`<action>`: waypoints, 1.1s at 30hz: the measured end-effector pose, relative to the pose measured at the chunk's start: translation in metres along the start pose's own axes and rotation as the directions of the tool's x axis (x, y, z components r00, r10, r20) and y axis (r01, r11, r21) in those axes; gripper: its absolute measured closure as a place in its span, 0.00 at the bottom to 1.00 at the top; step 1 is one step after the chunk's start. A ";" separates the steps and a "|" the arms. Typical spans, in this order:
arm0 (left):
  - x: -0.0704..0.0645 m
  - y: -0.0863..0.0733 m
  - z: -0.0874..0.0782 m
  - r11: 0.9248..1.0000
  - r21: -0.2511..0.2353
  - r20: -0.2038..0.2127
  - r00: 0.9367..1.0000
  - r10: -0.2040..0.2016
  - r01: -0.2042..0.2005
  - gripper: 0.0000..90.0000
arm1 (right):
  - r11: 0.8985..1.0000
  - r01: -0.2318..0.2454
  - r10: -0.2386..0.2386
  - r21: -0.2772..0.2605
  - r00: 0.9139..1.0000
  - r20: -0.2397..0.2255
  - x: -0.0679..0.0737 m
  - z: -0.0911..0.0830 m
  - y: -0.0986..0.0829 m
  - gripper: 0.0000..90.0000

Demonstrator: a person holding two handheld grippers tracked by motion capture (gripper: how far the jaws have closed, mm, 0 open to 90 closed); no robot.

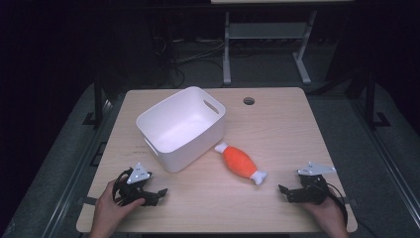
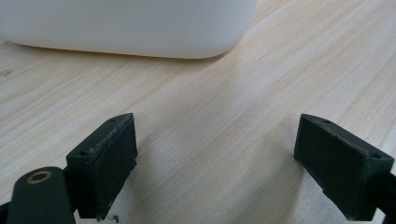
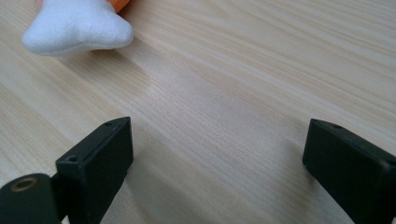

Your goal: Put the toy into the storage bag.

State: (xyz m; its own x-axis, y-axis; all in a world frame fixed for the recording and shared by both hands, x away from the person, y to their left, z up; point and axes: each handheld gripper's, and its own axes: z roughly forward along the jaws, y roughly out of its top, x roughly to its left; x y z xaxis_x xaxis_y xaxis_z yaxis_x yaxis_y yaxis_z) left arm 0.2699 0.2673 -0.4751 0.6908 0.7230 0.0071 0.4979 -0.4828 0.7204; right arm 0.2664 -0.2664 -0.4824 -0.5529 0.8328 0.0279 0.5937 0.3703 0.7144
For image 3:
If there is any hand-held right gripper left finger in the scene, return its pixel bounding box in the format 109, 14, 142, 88
55, 116, 134, 224

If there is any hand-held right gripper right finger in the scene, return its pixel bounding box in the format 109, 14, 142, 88
302, 118, 396, 224

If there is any white and orange plush toy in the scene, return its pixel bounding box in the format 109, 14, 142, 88
21, 0, 135, 57

